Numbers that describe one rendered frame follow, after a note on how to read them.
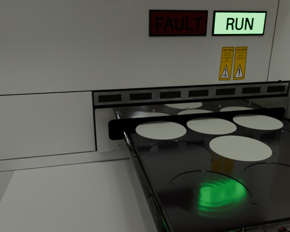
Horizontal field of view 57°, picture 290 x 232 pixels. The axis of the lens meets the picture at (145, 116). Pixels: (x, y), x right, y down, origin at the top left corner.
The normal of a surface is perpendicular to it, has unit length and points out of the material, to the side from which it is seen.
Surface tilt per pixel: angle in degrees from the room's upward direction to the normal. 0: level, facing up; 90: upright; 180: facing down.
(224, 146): 0
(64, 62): 90
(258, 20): 90
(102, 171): 0
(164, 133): 0
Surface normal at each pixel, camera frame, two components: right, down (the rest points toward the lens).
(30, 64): 0.22, 0.32
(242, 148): 0.00, -0.95
